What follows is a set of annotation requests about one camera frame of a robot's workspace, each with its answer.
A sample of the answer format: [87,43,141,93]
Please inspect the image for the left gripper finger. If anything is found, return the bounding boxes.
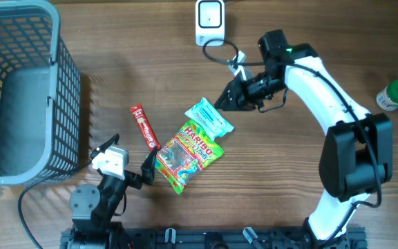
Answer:
[90,133,120,159]
[140,147,158,185]

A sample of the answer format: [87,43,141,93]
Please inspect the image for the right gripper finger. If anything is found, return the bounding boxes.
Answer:
[214,86,255,111]
[220,76,247,104]

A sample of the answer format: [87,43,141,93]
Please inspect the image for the light teal tissue pack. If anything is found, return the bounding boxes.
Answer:
[184,98,234,140]

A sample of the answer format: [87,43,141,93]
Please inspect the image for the red snack stick packet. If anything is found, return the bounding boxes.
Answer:
[130,104,161,151]

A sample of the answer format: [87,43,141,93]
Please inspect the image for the Haribo gummy worms bag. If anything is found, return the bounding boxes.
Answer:
[155,120,224,194]

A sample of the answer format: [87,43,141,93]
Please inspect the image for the green lid plastic jar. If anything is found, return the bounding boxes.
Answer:
[376,80,398,111]

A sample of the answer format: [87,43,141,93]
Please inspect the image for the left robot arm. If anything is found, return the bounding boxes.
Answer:
[60,134,158,249]

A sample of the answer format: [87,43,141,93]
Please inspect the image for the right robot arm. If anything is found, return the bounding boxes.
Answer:
[215,30,392,248]

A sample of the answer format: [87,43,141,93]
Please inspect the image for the white barcode scanner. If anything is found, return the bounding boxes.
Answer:
[195,0,225,46]

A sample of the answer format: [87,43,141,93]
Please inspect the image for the grey plastic mesh basket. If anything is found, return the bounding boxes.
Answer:
[0,1,82,185]

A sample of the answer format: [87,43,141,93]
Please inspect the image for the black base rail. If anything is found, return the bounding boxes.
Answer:
[59,226,368,249]

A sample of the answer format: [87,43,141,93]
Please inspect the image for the left black cable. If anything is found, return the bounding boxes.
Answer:
[17,160,95,249]

